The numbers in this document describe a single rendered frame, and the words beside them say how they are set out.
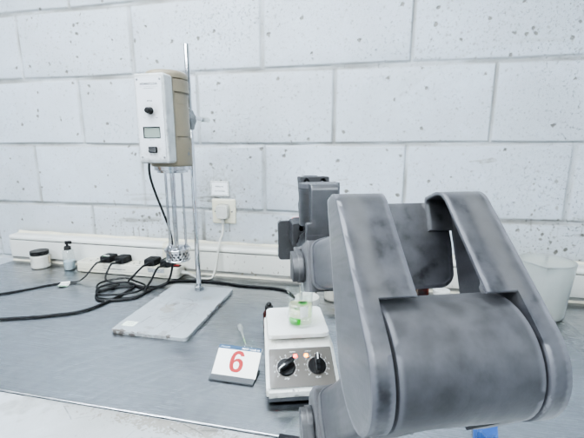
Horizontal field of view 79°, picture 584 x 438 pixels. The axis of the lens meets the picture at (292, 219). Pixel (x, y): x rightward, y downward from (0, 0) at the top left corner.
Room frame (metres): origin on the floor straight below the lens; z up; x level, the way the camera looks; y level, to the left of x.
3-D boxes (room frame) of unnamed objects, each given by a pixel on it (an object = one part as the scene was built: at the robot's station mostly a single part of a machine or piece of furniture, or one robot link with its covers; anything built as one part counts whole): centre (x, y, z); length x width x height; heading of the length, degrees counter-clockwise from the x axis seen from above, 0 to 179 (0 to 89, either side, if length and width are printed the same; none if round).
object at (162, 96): (0.90, 0.31, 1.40); 0.15 x 0.11 x 0.24; 168
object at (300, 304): (0.67, -0.01, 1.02); 0.06 x 0.05 x 0.08; 46
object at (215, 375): (0.63, 0.11, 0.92); 0.09 x 0.06 x 0.04; 78
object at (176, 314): (0.91, 0.31, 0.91); 0.30 x 0.20 x 0.01; 168
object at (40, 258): (1.26, 0.94, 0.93); 0.06 x 0.06 x 0.06
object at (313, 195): (0.45, -0.04, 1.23); 0.12 x 0.09 x 0.12; 6
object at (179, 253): (0.92, 0.31, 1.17); 0.07 x 0.07 x 0.25
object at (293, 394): (0.65, -0.01, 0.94); 0.22 x 0.13 x 0.08; 5
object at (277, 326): (0.68, -0.01, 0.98); 0.12 x 0.12 x 0.01; 5
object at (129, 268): (1.20, 0.57, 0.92); 0.40 x 0.06 x 0.04; 78
